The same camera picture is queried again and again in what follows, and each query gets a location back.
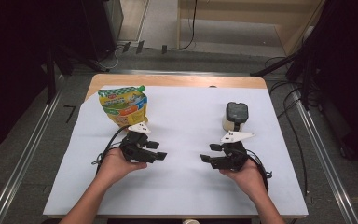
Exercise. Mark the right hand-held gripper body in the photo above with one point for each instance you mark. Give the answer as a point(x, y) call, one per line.
point(233, 158)

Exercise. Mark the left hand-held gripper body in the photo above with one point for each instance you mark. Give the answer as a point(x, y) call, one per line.
point(133, 149)

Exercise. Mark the jar with black flip lid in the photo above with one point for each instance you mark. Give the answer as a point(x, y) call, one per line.
point(236, 113)

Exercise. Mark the yellow green spout pouch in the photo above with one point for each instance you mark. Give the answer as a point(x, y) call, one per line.
point(124, 107)

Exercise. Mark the person's left hand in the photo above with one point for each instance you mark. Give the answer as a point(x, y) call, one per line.
point(115, 168)

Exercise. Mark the person's right hand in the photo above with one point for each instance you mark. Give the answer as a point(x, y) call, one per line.
point(250, 179)

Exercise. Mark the white cup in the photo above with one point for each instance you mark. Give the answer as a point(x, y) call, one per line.
point(190, 221)

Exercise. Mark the wooden table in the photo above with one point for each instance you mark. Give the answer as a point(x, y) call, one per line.
point(167, 80)

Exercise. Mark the black stand leg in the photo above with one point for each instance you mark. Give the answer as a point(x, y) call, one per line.
point(50, 77)
point(276, 65)

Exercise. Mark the black cabinet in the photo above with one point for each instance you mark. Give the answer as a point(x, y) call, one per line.
point(98, 28)

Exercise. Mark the black curtain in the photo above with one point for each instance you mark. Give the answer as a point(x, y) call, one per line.
point(348, 77)
point(12, 62)

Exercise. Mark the light wooden furniture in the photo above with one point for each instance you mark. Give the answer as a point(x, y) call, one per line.
point(236, 7)

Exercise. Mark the aluminium floor rail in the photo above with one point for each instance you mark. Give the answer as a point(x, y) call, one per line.
point(180, 72)
point(326, 161)
point(24, 161)

